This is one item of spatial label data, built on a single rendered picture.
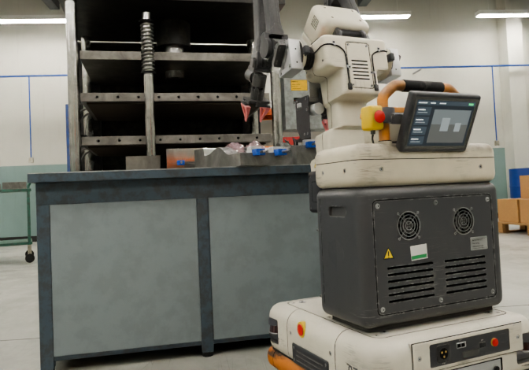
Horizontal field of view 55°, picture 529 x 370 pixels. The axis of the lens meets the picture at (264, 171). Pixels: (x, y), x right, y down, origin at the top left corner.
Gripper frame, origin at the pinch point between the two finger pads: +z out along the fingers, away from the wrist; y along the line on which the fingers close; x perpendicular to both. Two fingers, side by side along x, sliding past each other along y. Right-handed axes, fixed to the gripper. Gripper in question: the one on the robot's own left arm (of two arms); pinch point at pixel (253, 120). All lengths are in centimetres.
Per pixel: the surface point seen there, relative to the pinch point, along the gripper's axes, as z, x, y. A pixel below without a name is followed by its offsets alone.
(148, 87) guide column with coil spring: 13, -96, 23
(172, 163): 52, -78, 10
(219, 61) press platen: -3, -104, -20
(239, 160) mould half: 15.5, 8.5, 7.3
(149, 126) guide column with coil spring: 33, -87, 24
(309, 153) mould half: 14.0, 4.5, -28.4
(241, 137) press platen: 36, -77, -30
